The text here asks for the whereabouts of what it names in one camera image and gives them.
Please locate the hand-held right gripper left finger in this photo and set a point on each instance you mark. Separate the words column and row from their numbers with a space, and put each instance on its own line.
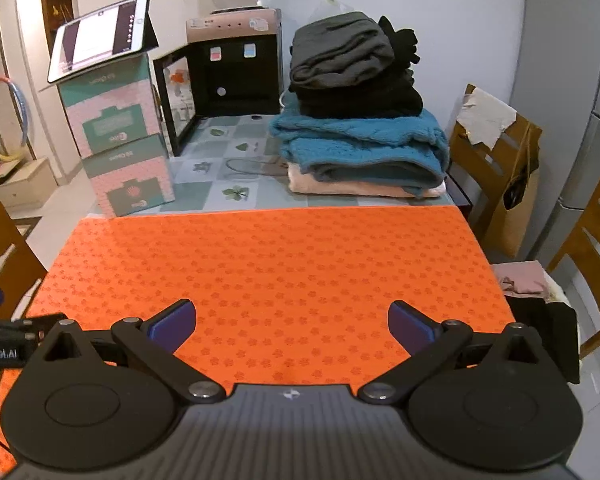
column 172, row 325

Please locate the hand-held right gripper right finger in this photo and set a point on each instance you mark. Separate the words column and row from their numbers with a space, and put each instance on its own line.
column 410, row 327

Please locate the dark grey sweatshirt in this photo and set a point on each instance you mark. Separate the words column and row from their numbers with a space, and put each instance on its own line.
column 340, row 45

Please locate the beige low cabinet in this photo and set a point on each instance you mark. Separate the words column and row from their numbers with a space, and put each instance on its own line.
column 15, row 185

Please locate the orange patterned mat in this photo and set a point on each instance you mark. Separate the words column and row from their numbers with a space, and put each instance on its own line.
column 280, row 260

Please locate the leaf patterned tablecloth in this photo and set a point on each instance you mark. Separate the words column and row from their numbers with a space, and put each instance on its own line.
column 205, row 195

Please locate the black cloth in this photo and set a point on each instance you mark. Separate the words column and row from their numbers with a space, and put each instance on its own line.
column 550, row 330

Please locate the pink and green box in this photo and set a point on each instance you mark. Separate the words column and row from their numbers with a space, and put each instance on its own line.
column 115, row 110
column 130, row 175

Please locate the pink folded garment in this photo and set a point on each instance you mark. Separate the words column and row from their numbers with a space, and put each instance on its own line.
column 330, row 186

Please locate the clear glass plate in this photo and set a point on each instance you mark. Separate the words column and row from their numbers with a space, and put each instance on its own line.
column 255, row 167

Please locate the colourful hula hoop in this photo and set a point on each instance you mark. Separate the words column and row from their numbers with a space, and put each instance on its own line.
column 28, row 115

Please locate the teal knit sweater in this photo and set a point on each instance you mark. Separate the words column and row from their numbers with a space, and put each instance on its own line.
column 360, row 140

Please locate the brown paper bag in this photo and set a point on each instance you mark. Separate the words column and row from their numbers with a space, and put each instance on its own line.
column 522, row 150

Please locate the torn white paper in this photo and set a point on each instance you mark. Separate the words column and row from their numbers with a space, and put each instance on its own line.
column 485, row 115

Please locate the black folded garment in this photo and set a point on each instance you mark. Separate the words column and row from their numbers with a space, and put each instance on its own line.
column 360, row 92

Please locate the black knit garment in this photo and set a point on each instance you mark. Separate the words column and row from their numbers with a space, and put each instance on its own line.
column 402, row 42

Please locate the tablet in black case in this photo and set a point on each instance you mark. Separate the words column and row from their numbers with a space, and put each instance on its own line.
column 100, row 30

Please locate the silver refrigerator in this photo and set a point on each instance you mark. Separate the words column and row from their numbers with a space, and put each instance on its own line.
column 580, row 60

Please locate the clear plastic bag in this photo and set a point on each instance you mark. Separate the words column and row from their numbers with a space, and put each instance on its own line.
column 330, row 7

